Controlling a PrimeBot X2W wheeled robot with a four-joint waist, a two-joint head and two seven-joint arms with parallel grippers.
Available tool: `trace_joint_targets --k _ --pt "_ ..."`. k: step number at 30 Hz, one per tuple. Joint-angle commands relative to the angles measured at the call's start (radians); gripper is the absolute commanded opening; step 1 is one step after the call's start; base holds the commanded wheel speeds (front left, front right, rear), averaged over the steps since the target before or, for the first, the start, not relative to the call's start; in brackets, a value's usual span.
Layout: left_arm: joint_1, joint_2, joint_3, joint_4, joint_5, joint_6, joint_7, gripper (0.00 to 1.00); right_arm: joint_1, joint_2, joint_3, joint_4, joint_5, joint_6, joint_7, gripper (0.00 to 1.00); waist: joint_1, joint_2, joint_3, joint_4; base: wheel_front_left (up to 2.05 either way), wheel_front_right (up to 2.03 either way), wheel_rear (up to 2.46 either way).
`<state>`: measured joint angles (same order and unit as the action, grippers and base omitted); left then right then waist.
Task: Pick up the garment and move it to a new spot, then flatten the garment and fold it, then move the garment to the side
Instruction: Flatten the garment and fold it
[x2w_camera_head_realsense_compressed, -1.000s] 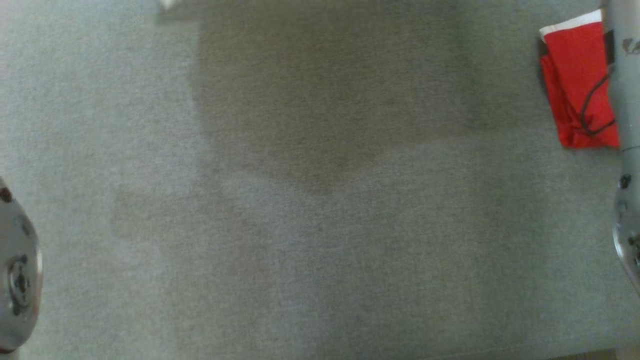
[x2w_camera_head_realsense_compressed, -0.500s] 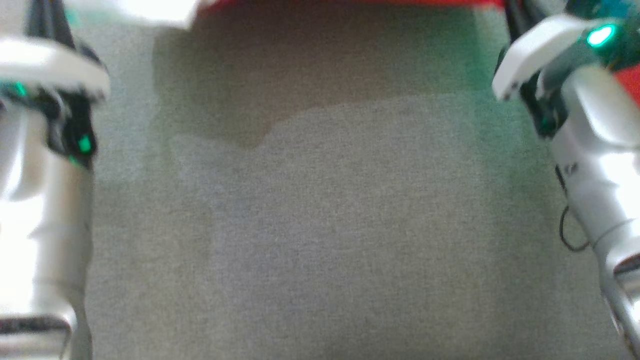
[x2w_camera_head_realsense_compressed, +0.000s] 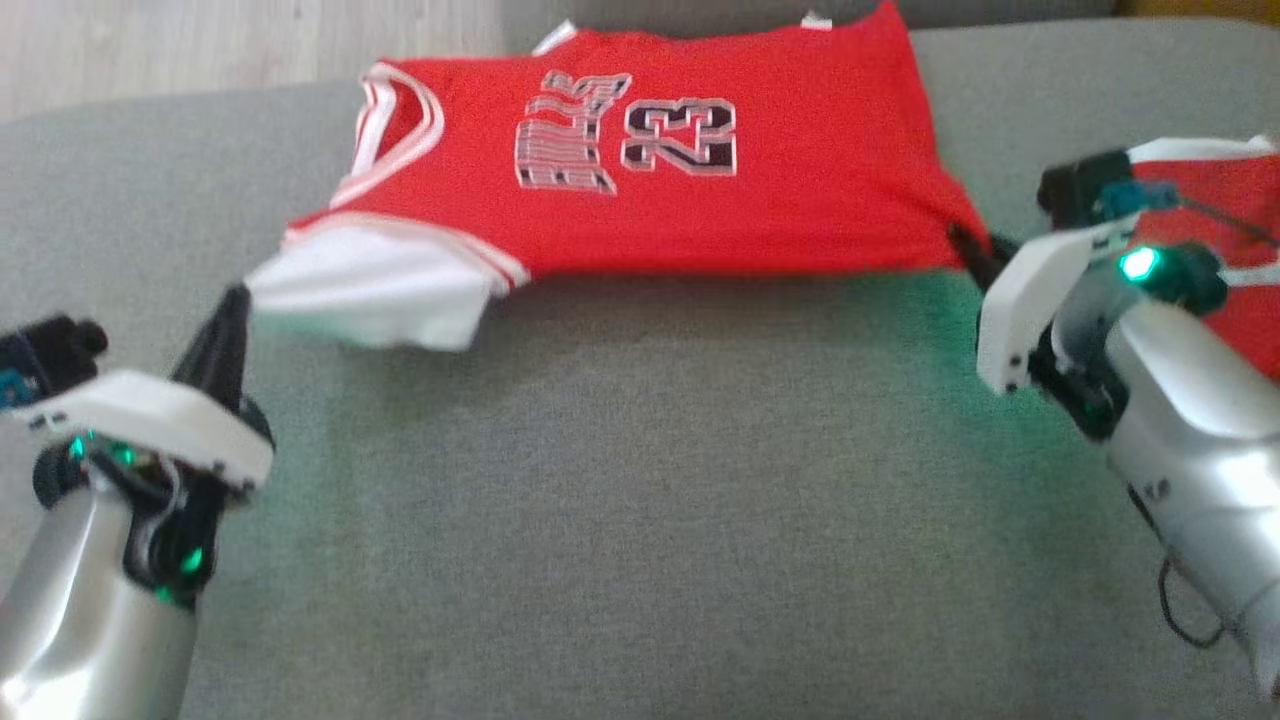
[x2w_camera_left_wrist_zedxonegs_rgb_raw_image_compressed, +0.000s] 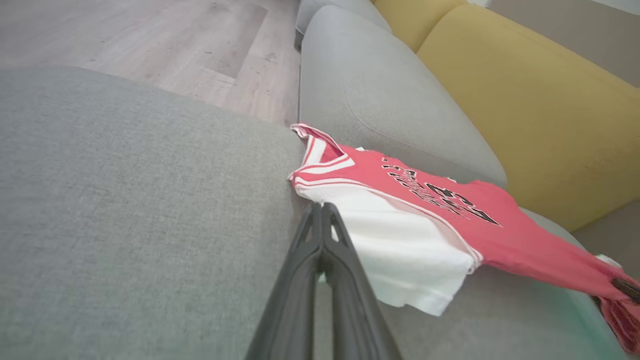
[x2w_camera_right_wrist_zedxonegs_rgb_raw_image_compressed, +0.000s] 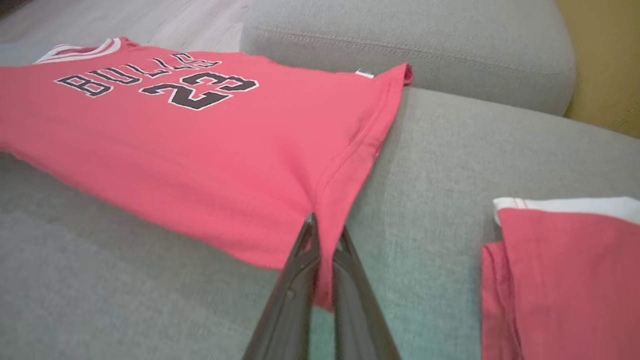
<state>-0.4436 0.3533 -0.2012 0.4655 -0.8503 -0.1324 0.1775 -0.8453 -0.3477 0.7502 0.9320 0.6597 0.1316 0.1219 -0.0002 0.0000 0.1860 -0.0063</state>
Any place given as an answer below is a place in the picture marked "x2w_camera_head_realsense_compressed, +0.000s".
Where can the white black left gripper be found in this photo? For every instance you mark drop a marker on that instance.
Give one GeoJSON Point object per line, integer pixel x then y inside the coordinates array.
{"type": "Point", "coordinates": [150, 420]}

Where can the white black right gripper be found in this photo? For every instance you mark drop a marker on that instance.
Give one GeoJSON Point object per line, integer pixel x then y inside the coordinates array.
{"type": "Point", "coordinates": [1020, 310]}

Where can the red basketball jersey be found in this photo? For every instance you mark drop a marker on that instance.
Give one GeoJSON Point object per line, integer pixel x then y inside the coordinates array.
{"type": "Point", "coordinates": [800, 200]}

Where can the red shorts white trim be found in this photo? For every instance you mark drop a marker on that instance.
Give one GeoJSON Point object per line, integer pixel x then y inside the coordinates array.
{"type": "Point", "coordinates": [1250, 330]}

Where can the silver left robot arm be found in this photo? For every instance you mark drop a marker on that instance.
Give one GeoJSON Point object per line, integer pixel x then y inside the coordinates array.
{"type": "Point", "coordinates": [80, 620]}

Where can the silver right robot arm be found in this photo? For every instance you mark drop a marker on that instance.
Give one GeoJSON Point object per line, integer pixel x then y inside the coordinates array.
{"type": "Point", "coordinates": [1190, 430]}

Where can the grey sofa seat cushion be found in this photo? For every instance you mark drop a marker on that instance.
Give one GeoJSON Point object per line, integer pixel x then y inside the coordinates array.
{"type": "Point", "coordinates": [1000, 10]}

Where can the large yellow sofa backrest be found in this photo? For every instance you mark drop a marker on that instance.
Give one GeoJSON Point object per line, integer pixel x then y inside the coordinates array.
{"type": "Point", "coordinates": [1200, 8]}

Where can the large grey sofa seat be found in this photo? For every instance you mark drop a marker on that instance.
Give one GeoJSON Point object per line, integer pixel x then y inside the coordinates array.
{"type": "Point", "coordinates": [640, 500]}

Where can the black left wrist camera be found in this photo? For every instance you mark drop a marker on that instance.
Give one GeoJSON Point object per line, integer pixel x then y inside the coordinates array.
{"type": "Point", "coordinates": [50, 350]}

